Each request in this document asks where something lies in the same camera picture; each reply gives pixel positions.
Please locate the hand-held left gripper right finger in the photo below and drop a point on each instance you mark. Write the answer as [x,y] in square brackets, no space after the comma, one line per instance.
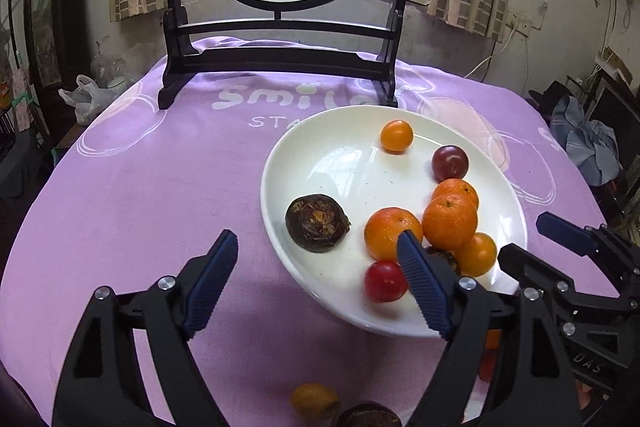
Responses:
[425,287]

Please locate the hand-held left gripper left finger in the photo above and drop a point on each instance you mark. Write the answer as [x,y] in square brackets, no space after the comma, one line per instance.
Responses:
[210,287]

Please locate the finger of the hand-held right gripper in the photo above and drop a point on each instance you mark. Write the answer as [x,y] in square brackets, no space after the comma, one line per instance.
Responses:
[530,267]
[565,232]

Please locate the dark brown water chestnut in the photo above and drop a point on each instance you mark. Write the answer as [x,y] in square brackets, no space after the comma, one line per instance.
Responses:
[316,223]
[446,261]
[367,414]

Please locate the red cherry tomato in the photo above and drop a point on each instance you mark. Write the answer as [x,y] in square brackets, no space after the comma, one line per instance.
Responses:
[487,364]
[384,281]

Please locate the orange cherry tomato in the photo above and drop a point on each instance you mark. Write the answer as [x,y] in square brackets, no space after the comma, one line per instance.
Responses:
[479,257]
[396,136]

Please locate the orange mandarin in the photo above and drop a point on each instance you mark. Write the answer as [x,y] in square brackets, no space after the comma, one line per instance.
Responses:
[460,188]
[449,219]
[390,232]

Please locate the dark red plum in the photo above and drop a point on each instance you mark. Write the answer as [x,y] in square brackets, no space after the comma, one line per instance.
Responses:
[450,162]

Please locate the white oval plate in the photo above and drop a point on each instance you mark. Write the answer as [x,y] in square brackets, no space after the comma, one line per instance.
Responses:
[350,172]

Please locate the green-orange tomato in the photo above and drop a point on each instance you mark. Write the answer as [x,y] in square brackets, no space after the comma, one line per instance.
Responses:
[492,339]

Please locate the blue crumpled cloth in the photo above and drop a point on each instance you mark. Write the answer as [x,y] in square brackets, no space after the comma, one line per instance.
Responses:
[585,142]

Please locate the purple tablecloth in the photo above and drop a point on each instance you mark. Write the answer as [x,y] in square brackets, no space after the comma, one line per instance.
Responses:
[150,182]

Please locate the dark monitor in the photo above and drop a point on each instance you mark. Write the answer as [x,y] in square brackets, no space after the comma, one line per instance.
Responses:
[620,117]

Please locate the yellow-green round fruit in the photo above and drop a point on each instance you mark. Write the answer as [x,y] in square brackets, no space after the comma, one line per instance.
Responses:
[315,399]

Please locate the cardboard box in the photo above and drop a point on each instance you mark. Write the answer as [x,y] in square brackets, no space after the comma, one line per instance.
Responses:
[612,62]

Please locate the white plastic bag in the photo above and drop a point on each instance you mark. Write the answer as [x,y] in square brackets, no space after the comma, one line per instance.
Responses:
[87,97]

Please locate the black persimmon painting table screen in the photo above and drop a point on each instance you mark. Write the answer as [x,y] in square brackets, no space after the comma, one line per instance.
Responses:
[280,57]

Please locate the clear plastic bag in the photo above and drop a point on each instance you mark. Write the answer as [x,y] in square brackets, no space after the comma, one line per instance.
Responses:
[112,64]

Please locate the dark wooden cabinet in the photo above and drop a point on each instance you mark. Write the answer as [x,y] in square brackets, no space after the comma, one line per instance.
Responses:
[45,32]

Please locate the white wall socket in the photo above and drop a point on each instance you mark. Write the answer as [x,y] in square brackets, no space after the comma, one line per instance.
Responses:
[518,27]

